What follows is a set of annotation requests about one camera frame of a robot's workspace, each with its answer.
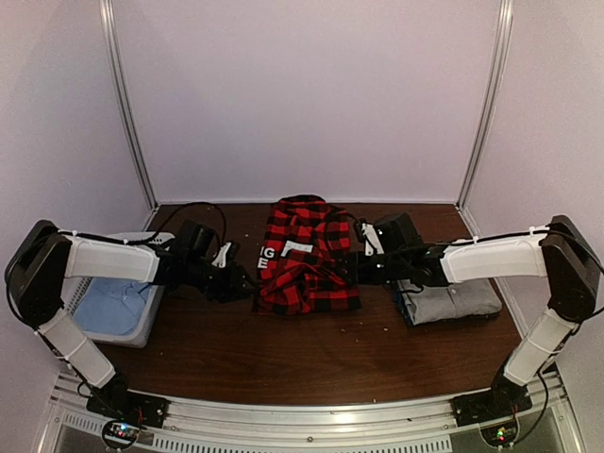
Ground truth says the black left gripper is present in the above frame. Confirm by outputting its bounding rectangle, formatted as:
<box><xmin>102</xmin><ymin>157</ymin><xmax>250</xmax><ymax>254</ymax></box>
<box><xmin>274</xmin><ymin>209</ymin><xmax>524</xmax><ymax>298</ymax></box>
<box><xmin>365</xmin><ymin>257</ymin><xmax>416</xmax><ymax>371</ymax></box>
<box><xmin>184</xmin><ymin>258</ymin><xmax>260</xmax><ymax>305</ymax></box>

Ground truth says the aluminium corner post right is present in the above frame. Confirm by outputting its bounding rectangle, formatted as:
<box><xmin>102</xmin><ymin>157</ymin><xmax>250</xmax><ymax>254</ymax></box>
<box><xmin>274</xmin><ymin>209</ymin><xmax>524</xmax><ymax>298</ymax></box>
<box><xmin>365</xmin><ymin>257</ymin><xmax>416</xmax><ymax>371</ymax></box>
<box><xmin>456</xmin><ymin>0</ymin><xmax>514</xmax><ymax>210</ymax></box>

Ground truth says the grey button shirt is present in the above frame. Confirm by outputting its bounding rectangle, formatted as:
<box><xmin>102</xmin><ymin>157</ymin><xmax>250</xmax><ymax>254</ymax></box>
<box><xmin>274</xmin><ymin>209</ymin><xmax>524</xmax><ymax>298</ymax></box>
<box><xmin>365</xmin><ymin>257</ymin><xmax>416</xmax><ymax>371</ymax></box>
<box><xmin>397</xmin><ymin>279</ymin><xmax>503</xmax><ymax>327</ymax></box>

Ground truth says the red black plaid shirt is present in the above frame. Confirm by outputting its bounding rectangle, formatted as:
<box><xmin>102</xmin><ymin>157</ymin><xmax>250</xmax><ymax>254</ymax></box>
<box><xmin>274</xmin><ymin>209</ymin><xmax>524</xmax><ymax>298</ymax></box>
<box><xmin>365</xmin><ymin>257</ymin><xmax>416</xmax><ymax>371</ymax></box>
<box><xmin>252</xmin><ymin>194</ymin><xmax>361</xmax><ymax>315</ymax></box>

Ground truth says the aluminium corner post left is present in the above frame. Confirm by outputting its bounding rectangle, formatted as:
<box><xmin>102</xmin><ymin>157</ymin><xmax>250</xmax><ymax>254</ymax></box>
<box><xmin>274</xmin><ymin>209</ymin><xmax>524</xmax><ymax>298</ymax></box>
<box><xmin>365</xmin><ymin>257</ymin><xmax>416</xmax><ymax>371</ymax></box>
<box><xmin>98</xmin><ymin>0</ymin><xmax>158</xmax><ymax>210</ymax></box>

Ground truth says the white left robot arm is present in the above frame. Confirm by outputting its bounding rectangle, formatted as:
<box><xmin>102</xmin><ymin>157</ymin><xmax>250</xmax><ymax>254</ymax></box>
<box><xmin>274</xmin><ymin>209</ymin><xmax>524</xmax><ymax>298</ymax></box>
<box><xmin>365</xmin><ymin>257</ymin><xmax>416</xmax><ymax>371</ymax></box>
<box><xmin>5</xmin><ymin>220</ymin><xmax>257</xmax><ymax>419</ymax></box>

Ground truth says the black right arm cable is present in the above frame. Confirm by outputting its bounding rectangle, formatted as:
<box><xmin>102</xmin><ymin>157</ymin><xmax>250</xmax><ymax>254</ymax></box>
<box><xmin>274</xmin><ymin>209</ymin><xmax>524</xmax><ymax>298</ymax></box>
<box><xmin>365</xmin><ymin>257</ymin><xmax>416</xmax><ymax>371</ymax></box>
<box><xmin>346</xmin><ymin>211</ymin><xmax>604</xmax><ymax>440</ymax></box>

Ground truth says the aluminium corner post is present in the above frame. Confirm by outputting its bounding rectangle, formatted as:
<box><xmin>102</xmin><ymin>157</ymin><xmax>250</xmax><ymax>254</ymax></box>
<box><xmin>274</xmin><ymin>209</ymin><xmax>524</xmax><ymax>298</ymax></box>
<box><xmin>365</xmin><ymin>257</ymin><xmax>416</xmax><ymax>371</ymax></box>
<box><xmin>456</xmin><ymin>0</ymin><xmax>514</xmax><ymax>210</ymax></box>
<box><xmin>98</xmin><ymin>0</ymin><xmax>158</xmax><ymax>210</ymax></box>

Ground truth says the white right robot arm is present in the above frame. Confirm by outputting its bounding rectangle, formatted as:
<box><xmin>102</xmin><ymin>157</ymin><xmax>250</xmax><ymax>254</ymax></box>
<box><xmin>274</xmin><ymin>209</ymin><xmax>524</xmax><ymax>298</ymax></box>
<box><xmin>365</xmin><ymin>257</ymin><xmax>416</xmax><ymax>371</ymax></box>
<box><xmin>343</xmin><ymin>214</ymin><xmax>603</xmax><ymax>417</ymax></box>

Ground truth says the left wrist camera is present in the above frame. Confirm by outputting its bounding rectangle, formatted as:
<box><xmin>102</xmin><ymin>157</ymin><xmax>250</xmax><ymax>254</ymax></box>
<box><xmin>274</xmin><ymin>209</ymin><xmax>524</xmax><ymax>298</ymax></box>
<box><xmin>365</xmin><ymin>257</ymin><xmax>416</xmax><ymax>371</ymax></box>
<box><xmin>171</xmin><ymin>220</ymin><xmax>240</xmax><ymax>269</ymax></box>

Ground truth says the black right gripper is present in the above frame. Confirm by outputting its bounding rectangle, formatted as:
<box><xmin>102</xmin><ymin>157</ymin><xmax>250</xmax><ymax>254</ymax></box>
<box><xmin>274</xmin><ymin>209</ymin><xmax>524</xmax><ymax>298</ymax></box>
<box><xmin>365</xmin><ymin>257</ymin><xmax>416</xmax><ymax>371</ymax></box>
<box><xmin>334</xmin><ymin>251</ymin><xmax>408</xmax><ymax>285</ymax></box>

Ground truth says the white plastic laundry basket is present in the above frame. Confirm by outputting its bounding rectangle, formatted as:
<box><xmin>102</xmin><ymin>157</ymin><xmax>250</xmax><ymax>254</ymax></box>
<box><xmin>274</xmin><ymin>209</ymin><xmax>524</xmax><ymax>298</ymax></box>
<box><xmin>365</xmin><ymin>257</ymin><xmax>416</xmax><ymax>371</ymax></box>
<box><xmin>65</xmin><ymin>230</ymin><xmax>172</xmax><ymax>349</ymax></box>

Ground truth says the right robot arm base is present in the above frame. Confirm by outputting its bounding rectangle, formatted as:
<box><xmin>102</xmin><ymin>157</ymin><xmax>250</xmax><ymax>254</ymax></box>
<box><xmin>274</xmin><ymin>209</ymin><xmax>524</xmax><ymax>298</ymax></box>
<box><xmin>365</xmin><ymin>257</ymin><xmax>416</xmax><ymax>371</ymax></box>
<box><xmin>451</xmin><ymin>369</ymin><xmax>532</xmax><ymax>448</ymax></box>

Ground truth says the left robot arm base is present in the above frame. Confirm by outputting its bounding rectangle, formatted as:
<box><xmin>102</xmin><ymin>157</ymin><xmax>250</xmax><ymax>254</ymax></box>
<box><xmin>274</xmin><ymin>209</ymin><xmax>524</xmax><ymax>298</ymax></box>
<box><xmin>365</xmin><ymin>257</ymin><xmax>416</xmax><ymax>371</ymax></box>
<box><xmin>78</xmin><ymin>373</ymin><xmax>168</xmax><ymax>452</ymax></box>

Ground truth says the light blue folded shirt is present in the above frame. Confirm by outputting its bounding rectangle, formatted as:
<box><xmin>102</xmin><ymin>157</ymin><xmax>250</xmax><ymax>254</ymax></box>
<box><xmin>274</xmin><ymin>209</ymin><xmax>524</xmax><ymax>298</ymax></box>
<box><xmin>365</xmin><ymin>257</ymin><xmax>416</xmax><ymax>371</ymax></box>
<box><xmin>74</xmin><ymin>277</ymin><xmax>152</xmax><ymax>336</ymax></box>

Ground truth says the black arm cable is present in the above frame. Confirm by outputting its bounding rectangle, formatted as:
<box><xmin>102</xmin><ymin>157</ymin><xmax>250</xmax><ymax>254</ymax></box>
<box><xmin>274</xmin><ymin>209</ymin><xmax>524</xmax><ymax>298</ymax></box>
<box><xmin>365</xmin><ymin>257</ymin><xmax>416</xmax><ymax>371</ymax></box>
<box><xmin>4</xmin><ymin>201</ymin><xmax>227</xmax><ymax>327</ymax></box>
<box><xmin>346</xmin><ymin>211</ymin><xmax>604</xmax><ymax>440</ymax></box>

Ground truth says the aluminium front rail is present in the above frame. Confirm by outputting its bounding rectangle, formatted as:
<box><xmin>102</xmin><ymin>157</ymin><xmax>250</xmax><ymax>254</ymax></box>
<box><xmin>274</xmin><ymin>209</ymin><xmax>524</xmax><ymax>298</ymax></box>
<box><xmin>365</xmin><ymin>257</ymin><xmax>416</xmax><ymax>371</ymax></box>
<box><xmin>33</xmin><ymin>371</ymin><xmax>585</xmax><ymax>452</ymax></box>

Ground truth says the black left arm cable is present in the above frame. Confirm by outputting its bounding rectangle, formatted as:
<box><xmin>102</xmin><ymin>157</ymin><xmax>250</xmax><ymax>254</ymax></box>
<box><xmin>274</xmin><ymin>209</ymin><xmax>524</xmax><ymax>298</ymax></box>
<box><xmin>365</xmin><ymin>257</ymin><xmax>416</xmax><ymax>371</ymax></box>
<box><xmin>4</xmin><ymin>201</ymin><xmax>227</xmax><ymax>327</ymax></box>

